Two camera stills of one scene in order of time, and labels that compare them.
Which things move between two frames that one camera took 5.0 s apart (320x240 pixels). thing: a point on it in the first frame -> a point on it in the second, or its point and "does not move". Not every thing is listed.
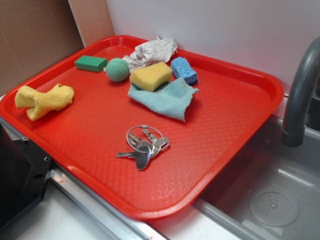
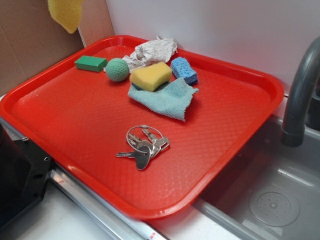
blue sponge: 181,69 does not move
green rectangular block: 91,63 does not move
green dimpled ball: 117,69 does not move
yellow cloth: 39,104 -> 67,12
